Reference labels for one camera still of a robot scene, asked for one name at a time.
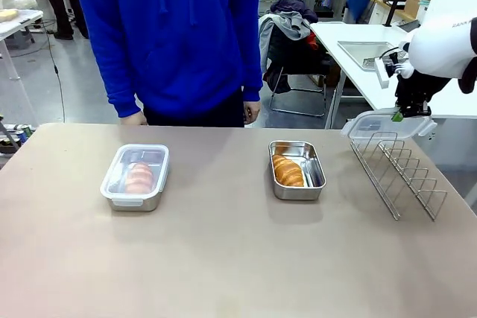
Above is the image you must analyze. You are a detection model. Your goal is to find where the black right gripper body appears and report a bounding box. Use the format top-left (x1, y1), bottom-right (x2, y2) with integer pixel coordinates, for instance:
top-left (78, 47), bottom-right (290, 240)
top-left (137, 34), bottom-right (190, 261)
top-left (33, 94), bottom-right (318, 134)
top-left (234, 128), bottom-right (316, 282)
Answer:
top-left (394, 73), bottom-right (433, 110)

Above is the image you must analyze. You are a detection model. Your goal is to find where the clear plastic clip lid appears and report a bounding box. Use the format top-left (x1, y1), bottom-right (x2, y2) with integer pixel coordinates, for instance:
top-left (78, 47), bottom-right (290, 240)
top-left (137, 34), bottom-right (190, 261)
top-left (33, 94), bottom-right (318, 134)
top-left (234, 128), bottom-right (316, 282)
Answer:
top-left (339, 107), bottom-right (438, 141)
top-left (99, 143), bottom-right (170, 208)

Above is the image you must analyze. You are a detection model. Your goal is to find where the perforated steel baking tray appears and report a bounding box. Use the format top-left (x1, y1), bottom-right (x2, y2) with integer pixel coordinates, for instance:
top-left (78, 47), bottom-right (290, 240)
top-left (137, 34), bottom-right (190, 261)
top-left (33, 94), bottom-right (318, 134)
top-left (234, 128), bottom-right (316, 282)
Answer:
top-left (337, 39), bottom-right (408, 72)

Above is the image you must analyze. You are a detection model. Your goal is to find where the steel container with rounded corners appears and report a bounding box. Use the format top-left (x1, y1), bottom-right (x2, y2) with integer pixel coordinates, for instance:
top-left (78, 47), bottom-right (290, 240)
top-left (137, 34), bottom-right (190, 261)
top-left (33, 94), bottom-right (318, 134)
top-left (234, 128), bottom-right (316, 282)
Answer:
top-left (100, 143), bottom-right (170, 212)
top-left (268, 140), bottom-right (327, 201)

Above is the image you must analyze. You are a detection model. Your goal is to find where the golden croissant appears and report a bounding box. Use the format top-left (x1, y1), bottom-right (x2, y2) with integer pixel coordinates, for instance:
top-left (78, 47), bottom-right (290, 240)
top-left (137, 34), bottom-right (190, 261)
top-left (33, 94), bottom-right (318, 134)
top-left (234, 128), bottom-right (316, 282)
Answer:
top-left (124, 162), bottom-right (155, 194)
top-left (271, 153), bottom-right (306, 188)

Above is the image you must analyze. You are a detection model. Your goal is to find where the person's left forearm blue sleeve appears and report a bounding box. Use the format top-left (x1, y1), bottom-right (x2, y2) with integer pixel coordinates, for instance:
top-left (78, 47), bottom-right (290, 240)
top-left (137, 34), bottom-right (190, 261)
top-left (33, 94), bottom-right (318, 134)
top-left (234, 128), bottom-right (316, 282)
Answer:
top-left (237, 31), bottom-right (264, 104)

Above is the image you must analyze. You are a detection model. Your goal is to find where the person's right forearm blue sleeve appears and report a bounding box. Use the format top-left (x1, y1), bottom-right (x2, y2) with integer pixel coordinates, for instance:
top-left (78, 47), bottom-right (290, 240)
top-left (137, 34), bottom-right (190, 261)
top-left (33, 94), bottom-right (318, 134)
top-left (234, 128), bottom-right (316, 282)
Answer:
top-left (92, 34), bottom-right (143, 119)

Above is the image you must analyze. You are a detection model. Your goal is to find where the person's left hand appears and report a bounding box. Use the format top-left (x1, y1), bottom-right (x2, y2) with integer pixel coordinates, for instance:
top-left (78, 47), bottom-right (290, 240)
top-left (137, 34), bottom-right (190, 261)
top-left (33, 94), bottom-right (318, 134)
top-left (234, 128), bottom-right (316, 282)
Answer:
top-left (242, 99), bottom-right (262, 124)

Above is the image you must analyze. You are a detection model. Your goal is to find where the person's right hand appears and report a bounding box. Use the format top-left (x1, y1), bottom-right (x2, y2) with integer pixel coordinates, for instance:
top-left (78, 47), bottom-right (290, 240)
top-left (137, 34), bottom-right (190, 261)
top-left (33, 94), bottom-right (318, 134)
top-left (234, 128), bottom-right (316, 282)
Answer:
top-left (119, 110), bottom-right (149, 127)

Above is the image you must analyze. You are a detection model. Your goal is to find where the wooden top workbench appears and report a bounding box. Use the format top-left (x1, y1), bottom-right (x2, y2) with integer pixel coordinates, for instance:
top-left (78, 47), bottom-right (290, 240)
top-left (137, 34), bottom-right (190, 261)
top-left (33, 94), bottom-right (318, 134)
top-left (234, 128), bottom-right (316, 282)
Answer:
top-left (364, 0), bottom-right (415, 25)

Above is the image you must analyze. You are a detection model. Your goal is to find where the white side table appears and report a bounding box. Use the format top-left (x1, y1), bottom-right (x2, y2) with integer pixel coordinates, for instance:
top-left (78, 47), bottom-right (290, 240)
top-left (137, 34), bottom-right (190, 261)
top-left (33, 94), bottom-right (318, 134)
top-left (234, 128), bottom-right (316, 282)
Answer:
top-left (309, 21), bottom-right (477, 130)

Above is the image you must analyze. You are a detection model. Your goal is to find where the black chair with clothes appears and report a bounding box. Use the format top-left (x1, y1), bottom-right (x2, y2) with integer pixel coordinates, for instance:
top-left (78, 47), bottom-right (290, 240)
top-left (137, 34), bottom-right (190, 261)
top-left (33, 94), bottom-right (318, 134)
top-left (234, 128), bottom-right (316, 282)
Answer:
top-left (258, 0), bottom-right (333, 118)

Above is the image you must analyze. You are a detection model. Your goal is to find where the person in blue hoodie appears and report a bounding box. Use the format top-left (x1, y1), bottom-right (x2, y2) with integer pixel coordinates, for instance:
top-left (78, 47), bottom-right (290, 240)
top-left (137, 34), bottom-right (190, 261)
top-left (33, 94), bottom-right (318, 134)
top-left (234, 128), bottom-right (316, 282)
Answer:
top-left (72, 0), bottom-right (264, 128)

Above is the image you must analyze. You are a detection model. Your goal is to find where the white table with grey top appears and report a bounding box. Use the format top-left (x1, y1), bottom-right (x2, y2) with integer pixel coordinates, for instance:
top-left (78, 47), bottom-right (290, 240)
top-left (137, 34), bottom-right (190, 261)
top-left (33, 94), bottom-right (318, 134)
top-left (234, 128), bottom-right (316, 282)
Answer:
top-left (0, 8), bottom-right (44, 81)

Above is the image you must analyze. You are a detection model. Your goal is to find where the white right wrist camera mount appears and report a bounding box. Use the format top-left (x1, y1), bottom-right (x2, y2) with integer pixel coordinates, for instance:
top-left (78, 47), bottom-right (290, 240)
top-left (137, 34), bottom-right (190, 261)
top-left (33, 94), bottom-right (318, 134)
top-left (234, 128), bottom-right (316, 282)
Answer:
top-left (373, 47), bottom-right (415, 90)

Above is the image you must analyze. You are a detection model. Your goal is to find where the steel wire rack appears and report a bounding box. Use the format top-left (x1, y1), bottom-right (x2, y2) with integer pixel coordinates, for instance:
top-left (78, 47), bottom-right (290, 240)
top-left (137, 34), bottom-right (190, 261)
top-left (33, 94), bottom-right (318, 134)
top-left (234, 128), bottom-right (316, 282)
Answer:
top-left (350, 131), bottom-right (449, 222)

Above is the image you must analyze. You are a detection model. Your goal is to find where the black right arm cable sleeve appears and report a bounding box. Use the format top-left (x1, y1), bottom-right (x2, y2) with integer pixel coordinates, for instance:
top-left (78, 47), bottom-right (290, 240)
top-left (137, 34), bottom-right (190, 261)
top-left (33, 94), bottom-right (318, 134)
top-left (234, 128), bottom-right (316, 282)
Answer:
top-left (457, 16), bottom-right (477, 95)

